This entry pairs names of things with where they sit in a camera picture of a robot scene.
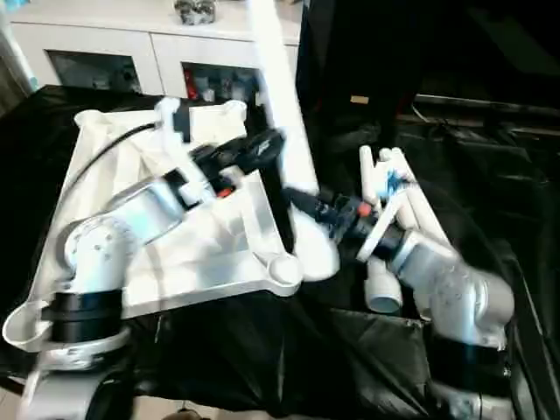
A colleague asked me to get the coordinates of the black rod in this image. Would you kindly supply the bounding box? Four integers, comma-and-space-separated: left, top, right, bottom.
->
413, 94, 560, 116

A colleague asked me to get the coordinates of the white plastic table top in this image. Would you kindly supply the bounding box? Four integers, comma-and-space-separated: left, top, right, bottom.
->
2, 99, 303, 354

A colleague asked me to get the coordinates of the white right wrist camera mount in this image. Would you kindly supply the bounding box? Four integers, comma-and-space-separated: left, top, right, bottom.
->
356, 165, 417, 263

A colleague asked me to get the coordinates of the white glass-door cabinet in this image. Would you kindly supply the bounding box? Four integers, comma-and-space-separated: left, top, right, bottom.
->
10, 0, 303, 106

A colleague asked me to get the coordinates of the black table mat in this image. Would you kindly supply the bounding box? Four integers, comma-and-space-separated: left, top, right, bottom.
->
0, 85, 560, 420

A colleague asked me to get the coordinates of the white plastic table leg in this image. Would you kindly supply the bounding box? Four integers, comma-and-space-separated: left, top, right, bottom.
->
358, 145, 404, 314
248, 0, 341, 282
391, 147, 459, 263
378, 147, 438, 246

